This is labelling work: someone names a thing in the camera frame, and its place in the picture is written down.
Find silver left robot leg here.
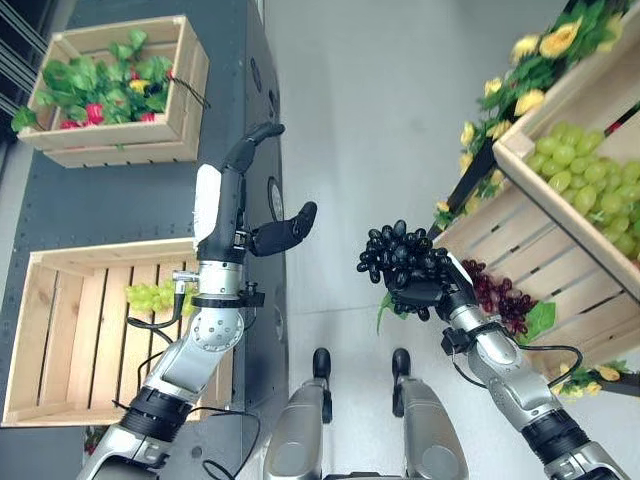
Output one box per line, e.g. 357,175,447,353
262,347,334,480

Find silver right robot leg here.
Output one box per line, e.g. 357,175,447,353
390,347,471,480

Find green grape leaf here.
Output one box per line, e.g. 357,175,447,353
524,301,557,345

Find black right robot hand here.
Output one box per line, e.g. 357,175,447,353
381,244,478,322

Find yellow flower garland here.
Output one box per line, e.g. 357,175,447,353
432,0,636,231

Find red flowers with green leaves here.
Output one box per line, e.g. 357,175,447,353
10,28,175,133

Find black grape bunch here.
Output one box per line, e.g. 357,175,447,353
356,219,451,286

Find silver robot leg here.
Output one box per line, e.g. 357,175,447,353
390,347,471,480
262,347,334,480

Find wooden crate with green grapes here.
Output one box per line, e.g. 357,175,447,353
491,64,640,296

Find small green grape bunch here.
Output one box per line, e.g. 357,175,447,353
123,279,197,318

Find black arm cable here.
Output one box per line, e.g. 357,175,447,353
111,397,263,480

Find wooden crate with red flowers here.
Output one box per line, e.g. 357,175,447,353
16,14,211,169

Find large green grape pile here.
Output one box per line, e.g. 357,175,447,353
525,121,640,261

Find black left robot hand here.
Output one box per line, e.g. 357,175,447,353
192,122,319,263

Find wooden crate with red grapes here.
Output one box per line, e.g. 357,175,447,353
432,174,640,382

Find dark red grape bunch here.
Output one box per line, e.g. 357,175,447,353
460,257,539,337

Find empty slatted wooden crate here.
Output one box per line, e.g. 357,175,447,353
0,237,236,428

